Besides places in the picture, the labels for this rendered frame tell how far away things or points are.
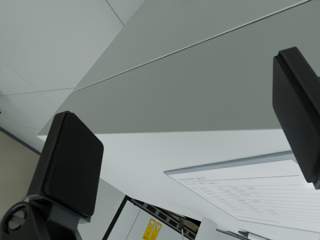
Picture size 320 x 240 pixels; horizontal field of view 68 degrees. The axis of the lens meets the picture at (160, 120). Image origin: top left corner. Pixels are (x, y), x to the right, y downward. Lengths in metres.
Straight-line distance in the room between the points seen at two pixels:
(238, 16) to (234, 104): 0.15
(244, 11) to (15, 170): 10.84
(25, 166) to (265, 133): 10.99
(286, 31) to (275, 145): 0.11
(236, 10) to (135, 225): 0.70
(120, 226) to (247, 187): 0.60
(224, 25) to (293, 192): 0.21
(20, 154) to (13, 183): 1.13
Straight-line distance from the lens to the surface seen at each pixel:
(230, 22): 0.33
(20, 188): 11.24
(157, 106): 0.28
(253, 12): 0.31
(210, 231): 0.54
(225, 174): 0.26
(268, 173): 0.22
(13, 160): 10.90
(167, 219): 0.94
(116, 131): 0.31
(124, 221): 0.82
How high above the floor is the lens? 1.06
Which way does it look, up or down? 26 degrees down
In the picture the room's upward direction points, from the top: 151 degrees counter-clockwise
